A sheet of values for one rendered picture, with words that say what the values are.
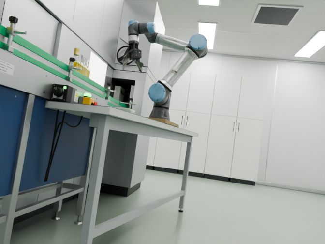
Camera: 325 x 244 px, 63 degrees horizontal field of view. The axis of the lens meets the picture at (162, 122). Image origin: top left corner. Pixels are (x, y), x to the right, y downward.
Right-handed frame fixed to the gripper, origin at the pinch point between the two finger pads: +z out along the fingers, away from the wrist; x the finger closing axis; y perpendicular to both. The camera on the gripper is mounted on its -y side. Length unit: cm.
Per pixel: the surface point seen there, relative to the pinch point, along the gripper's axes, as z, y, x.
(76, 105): 32, 44, -55
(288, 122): 24, -129, 458
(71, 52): -15.2, -29.5, -33.6
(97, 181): 65, 51, -48
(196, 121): 20, -234, 288
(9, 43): 11, 54, -83
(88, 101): 25.4, 14.5, -38.0
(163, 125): 39.4, 26.1, 7.5
